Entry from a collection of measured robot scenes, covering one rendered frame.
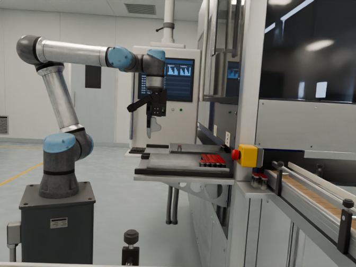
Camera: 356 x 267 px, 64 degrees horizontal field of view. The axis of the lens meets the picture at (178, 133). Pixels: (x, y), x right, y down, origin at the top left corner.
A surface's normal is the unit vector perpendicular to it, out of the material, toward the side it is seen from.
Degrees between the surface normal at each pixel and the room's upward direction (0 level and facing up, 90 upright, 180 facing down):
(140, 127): 90
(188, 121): 90
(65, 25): 90
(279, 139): 90
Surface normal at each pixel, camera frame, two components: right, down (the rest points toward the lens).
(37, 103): 0.04, 0.12
